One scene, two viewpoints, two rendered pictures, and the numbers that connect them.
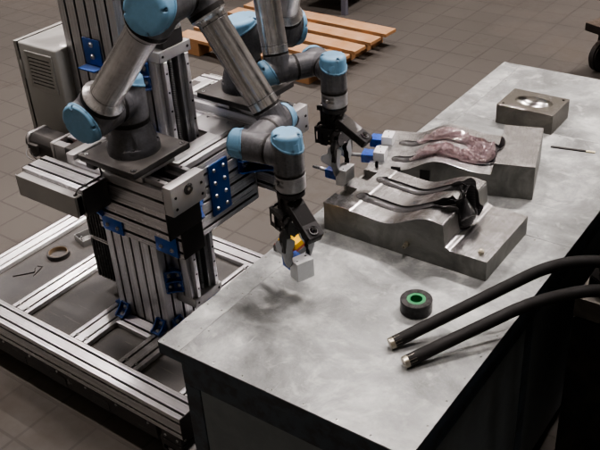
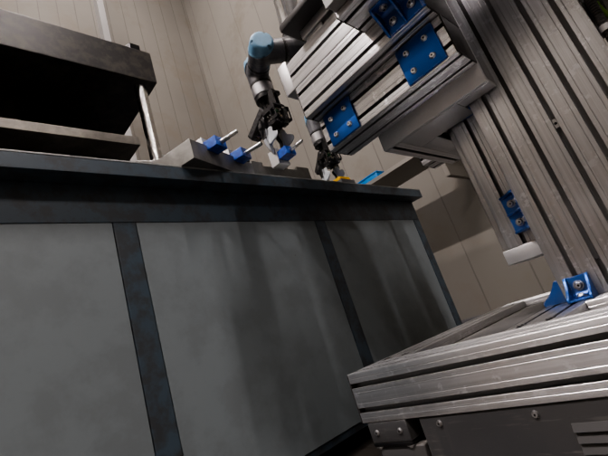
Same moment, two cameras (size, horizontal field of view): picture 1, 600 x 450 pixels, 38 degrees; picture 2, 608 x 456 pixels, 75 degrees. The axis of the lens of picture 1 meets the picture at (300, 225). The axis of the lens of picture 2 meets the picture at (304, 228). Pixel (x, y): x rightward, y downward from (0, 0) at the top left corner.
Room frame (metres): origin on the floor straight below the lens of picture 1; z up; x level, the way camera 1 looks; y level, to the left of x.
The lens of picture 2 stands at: (3.45, -0.04, 0.30)
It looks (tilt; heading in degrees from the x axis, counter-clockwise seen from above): 16 degrees up; 185
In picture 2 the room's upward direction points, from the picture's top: 18 degrees counter-clockwise
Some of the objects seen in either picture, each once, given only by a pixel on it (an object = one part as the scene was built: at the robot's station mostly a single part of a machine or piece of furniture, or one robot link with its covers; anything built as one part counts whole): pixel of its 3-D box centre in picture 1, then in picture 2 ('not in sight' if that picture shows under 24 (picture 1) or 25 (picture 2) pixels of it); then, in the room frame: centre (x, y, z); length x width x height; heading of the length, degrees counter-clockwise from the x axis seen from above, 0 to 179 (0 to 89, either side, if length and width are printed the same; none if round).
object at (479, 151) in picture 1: (454, 143); not in sight; (2.40, -0.49, 0.90); 0.26 x 0.18 x 0.08; 70
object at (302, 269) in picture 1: (291, 259); not in sight; (1.86, 0.03, 0.88); 0.13 x 0.05 x 0.05; 33
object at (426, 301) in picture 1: (416, 304); not in sight; (1.72, -0.27, 0.82); 0.08 x 0.08 x 0.04
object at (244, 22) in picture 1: (242, 36); not in sight; (2.63, 0.14, 1.20); 0.13 x 0.12 x 0.14; 111
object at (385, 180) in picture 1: (420, 192); not in sight; (2.09, -0.34, 0.92); 0.35 x 0.16 x 0.09; 52
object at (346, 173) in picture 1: (331, 170); (289, 151); (2.31, -0.11, 0.88); 0.13 x 0.05 x 0.05; 55
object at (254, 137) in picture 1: (254, 142); not in sight; (1.91, 0.10, 1.20); 0.11 x 0.11 x 0.08; 61
